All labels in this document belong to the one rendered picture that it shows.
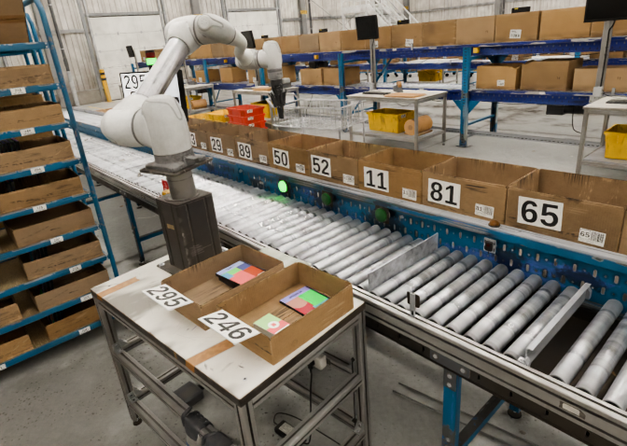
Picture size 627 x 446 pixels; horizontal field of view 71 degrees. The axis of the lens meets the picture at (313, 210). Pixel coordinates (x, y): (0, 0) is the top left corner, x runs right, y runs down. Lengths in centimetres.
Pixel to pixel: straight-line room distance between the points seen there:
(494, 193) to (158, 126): 134
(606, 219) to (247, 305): 127
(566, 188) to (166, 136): 163
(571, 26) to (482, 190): 475
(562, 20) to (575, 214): 490
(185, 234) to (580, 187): 163
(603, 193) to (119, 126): 193
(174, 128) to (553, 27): 547
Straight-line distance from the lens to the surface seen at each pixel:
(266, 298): 167
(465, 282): 179
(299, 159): 265
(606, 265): 178
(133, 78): 298
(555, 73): 631
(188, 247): 191
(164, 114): 180
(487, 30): 694
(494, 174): 222
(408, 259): 187
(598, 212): 179
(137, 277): 207
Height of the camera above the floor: 165
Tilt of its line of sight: 21 degrees down
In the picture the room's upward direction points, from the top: 5 degrees counter-clockwise
